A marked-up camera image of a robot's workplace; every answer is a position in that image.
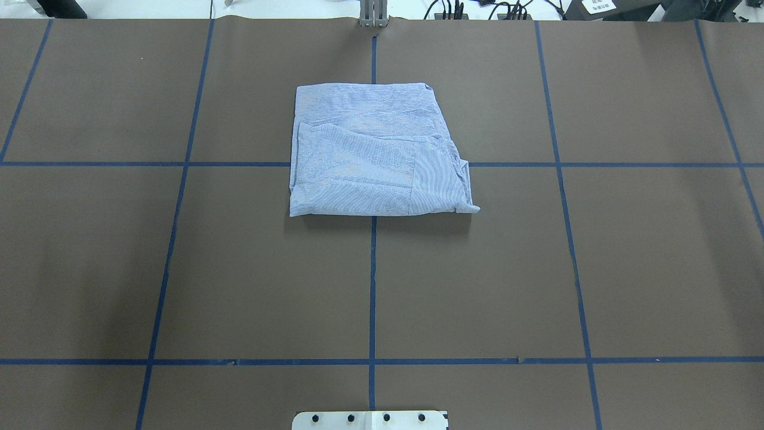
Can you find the aluminium frame post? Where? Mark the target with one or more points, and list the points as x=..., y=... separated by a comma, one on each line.
x=373, y=13

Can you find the blue striped button shirt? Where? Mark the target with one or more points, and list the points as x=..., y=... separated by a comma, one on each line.
x=374, y=150

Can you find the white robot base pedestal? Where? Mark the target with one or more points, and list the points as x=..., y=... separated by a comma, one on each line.
x=395, y=419

